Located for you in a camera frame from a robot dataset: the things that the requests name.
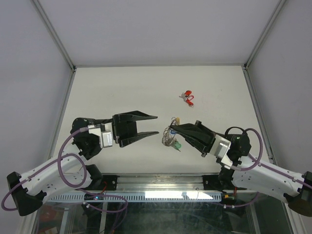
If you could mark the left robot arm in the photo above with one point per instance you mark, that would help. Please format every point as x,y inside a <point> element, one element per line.
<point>68,170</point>

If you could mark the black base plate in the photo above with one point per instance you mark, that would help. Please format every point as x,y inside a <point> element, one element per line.
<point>211,182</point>
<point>105,183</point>

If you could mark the red tag key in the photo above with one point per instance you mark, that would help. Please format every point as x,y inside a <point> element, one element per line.
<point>186,94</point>
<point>189,99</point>

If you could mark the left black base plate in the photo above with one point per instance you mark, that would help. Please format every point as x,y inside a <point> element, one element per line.
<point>105,183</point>

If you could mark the green tag key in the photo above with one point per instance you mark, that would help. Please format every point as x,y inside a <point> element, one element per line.
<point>177,146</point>

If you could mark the red tag key upper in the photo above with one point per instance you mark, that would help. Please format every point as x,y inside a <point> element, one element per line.
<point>186,94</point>

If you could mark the white slotted cable duct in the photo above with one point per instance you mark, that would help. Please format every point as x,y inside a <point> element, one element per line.
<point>148,196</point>

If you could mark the red tag key lower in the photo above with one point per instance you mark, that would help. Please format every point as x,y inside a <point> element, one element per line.
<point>189,99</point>

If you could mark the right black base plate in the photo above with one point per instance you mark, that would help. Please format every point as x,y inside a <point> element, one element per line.
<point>211,182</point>

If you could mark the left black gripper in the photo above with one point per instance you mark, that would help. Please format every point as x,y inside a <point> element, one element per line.
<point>124,128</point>

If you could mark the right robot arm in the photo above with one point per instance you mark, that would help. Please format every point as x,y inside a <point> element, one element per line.
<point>242,166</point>

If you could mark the aluminium mounting rail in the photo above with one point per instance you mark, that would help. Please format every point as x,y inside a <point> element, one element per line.
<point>158,181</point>

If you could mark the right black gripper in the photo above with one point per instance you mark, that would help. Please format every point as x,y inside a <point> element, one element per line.
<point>200,137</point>

